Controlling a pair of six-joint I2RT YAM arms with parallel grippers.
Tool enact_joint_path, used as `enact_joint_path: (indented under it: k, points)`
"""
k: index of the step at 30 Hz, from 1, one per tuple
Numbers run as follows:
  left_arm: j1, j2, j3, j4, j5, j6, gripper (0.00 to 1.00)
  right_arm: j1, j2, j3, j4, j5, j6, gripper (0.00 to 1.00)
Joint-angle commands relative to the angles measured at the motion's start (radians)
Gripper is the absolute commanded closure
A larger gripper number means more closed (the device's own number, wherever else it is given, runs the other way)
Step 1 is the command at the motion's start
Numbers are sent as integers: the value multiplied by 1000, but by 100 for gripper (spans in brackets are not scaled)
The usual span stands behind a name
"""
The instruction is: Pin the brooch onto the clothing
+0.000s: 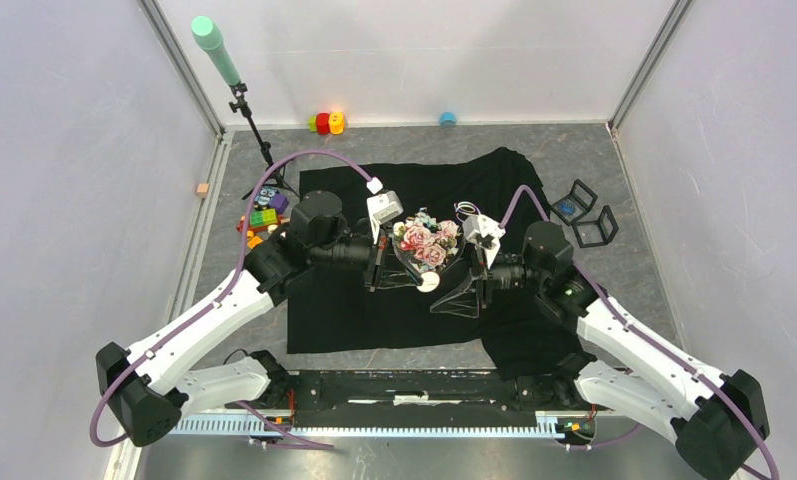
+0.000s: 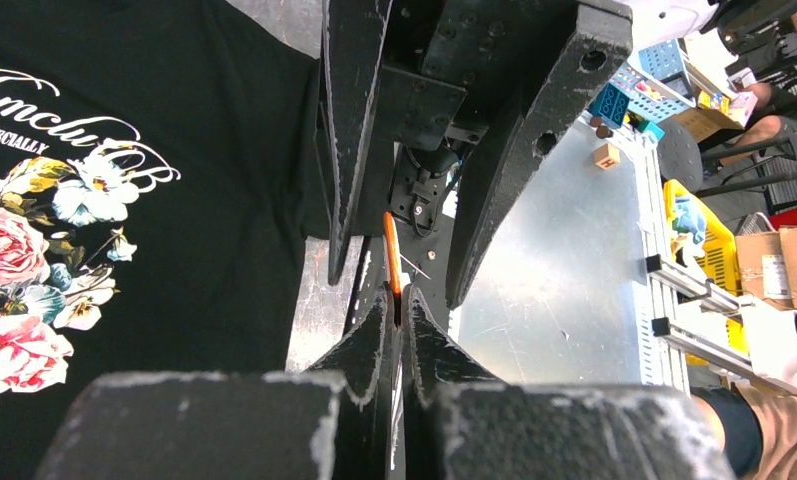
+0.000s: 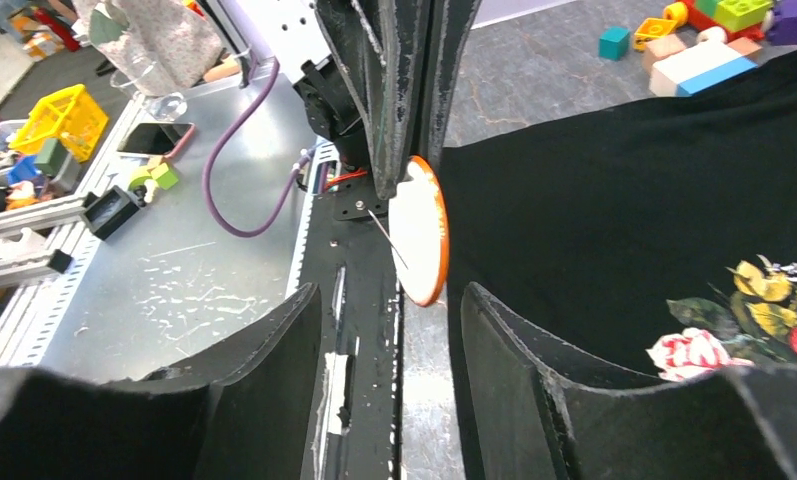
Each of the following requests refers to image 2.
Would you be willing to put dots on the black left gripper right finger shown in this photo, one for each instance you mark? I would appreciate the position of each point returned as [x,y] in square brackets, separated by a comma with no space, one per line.
[463,422]

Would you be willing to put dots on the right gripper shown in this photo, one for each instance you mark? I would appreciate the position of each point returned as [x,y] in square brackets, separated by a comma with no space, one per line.
[407,71]

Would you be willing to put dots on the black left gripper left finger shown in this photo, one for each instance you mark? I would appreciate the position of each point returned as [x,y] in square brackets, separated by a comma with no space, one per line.
[330,421]

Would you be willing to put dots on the black floral t-shirt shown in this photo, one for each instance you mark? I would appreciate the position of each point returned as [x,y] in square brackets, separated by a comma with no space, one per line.
[152,193]

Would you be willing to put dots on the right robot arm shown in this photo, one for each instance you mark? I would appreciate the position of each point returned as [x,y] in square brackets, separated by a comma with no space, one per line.
[670,16]

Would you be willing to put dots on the yellow crate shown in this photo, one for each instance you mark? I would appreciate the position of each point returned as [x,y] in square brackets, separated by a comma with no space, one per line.
[702,269]

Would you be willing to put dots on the person in background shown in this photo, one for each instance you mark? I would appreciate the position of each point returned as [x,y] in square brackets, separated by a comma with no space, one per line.
[756,431]

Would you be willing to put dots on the cardboard box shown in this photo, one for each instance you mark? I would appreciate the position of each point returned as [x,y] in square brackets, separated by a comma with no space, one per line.
[768,266]

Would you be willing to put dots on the wooden cube on rail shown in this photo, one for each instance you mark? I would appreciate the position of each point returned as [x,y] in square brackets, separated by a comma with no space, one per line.
[607,156]

